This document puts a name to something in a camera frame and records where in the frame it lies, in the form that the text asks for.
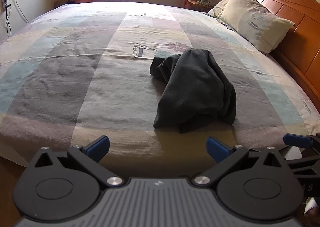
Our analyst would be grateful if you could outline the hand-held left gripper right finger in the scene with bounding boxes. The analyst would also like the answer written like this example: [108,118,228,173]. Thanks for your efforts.
[191,136,288,189]

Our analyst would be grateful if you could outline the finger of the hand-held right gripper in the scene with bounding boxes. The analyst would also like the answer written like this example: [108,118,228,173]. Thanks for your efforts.
[283,133,320,152]
[285,153,320,176]

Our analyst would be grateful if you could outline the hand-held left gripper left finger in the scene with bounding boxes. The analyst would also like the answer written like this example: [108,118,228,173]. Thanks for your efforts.
[34,135,124,189]

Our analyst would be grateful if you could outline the dark grey pants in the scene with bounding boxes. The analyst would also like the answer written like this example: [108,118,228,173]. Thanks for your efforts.
[149,48,237,134]

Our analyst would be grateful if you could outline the person's right hand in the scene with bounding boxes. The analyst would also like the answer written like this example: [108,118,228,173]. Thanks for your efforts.
[304,197,320,217]

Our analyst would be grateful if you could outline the white paper roll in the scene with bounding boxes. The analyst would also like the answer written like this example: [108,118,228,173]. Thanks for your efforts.
[284,146,303,161]

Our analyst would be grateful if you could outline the bed with patchwork sheet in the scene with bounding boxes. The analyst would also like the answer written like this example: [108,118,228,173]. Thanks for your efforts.
[0,1,320,167]

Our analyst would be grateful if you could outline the wooden headboard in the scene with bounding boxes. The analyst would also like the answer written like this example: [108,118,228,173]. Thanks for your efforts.
[229,0,320,132]

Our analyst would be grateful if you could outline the large beige printed pillow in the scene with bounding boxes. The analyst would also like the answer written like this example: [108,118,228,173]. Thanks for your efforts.
[216,0,295,54]

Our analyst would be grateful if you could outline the small floral pillow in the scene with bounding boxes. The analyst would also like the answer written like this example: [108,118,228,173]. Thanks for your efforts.
[207,0,230,19]

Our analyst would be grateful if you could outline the wooden nightstand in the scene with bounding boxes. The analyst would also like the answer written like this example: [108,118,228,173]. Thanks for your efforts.
[185,0,215,13]

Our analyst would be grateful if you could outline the black hanging cables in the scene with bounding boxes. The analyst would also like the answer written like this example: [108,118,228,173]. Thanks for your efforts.
[0,0,29,37]

